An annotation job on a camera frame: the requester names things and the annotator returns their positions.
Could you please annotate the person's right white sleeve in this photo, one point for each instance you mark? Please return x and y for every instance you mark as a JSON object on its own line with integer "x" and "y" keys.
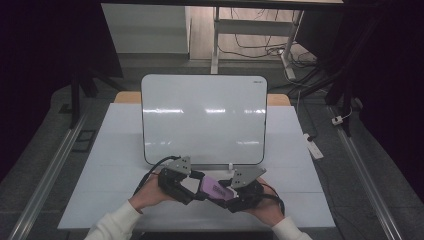
{"x": 290, "y": 230}

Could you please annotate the black metal stand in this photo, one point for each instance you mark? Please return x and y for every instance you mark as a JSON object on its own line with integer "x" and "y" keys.
{"x": 75, "y": 96}

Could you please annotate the black tripod stand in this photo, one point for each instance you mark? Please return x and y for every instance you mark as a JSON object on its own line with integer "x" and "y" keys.
{"x": 346, "y": 90}

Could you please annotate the small white plug adapter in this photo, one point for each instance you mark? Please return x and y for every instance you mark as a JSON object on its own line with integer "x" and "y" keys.
{"x": 337, "y": 120}

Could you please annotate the person's left white sleeve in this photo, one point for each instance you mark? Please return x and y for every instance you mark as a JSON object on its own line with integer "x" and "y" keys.
{"x": 115, "y": 223}

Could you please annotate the dark floor socket plate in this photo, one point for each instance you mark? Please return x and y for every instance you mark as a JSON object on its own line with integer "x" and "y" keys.
{"x": 85, "y": 140}

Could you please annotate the white whiteboard with black rim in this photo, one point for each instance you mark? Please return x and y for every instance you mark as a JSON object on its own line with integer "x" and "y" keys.
{"x": 203, "y": 116}

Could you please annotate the white power strip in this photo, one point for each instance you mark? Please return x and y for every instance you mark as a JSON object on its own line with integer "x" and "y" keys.
{"x": 314, "y": 146}

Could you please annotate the black and purple whiteboard eraser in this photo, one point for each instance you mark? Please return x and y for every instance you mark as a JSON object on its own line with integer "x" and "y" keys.
{"x": 213, "y": 188}

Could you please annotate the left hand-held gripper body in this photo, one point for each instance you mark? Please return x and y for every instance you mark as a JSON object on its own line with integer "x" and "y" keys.
{"x": 173, "y": 183}

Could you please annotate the person's right hand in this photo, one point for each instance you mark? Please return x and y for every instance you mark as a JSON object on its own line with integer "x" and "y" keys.
{"x": 268, "y": 211}

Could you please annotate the wooden board under white top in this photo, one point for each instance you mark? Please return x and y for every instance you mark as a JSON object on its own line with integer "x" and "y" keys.
{"x": 128, "y": 97}

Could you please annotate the person's left hand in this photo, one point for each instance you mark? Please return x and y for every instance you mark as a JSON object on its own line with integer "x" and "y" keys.
{"x": 150, "y": 195}

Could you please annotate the white metal desk frame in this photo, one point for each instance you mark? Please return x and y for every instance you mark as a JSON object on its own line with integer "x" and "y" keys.
{"x": 253, "y": 27}

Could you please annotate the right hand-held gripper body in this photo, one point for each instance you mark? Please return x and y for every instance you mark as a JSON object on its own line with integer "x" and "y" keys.
{"x": 250, "y": 196}

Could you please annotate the white whiteboard foot clip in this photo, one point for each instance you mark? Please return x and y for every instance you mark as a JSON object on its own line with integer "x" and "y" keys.
{"x": 230, "y": 166}

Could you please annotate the silver metal floor rail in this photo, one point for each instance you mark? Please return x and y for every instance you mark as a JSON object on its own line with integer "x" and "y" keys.
{"x": 50, "y": 173}
{"x": 366, "y": 180}

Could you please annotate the dark curtain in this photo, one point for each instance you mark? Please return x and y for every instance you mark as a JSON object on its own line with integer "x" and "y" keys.
{"x": 393, "y": 83}
{"x": 40, "y": 50}

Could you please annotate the person's white sleeve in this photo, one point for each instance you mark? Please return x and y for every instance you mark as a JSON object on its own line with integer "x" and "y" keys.
{"x": 290, "y": 230}
{"x": 115, "y": 223}

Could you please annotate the white cabinet panel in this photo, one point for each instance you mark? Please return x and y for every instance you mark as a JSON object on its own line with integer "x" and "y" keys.
{"x": 146, "y": 28}

